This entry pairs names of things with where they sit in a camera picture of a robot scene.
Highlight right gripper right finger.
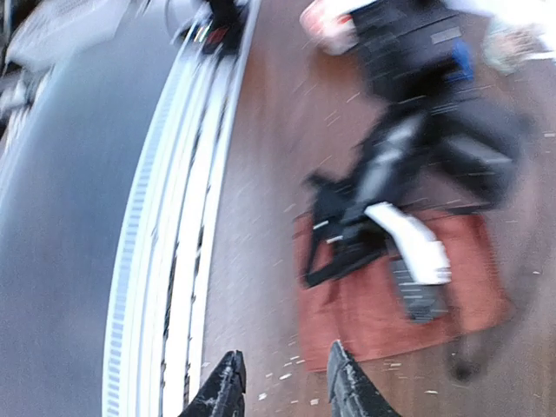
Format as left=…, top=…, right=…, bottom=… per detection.
left=327, top=340, right=400, bottom=417

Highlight white patterned mug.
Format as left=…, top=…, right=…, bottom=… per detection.
left=481, top=18, right=540, bottom=76

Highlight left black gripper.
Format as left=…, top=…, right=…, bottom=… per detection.
left=303, top=99, right=526, bottom=324

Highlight brown towel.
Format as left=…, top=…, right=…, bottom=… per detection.
left=294, top=210, right=511, bottom=372

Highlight front aluminium rail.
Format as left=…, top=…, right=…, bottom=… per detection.
left=101, top=1, right=260, bottom=416

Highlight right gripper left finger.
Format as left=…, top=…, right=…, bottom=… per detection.
left=179, top=350, right=247, bottom=417

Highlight orange patterned bowl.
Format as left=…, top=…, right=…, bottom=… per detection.
left=299, top=0, right=367, bottom=56

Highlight blue folded towel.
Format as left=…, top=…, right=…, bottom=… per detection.
left=448, top=41, right=474, bottom=82

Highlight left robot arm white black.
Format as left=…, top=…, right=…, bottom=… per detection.
left=304, top=1, right=531, bottom=323

